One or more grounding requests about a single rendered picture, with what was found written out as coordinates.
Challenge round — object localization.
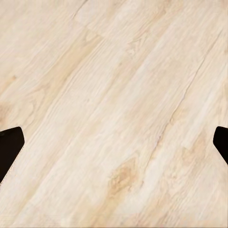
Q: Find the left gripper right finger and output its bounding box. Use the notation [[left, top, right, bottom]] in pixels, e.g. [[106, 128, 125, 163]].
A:
[[213, 126, 228, 165]]

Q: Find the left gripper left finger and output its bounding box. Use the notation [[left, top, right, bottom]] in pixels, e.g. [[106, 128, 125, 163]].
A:
[[0, 126, 25, 183]]

